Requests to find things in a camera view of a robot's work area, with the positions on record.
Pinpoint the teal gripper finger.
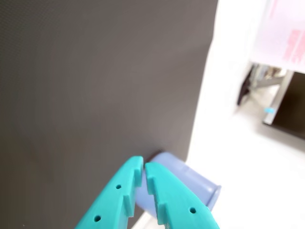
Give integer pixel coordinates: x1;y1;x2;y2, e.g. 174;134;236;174
144;161;220;229
74;156;144;229

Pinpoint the lavender blue ceramic pot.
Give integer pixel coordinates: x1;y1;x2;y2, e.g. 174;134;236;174
133;152;222;218

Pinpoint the black textured mat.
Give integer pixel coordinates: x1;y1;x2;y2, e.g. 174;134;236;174
0;0;219;229

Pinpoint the black blurry object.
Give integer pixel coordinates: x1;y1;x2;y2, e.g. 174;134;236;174
237;64;253;105

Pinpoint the white poster with pink print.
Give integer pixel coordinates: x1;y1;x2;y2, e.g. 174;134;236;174
249;0;305;71

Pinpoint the grey metal frame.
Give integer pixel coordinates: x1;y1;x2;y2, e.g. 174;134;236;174
252;63;290;90

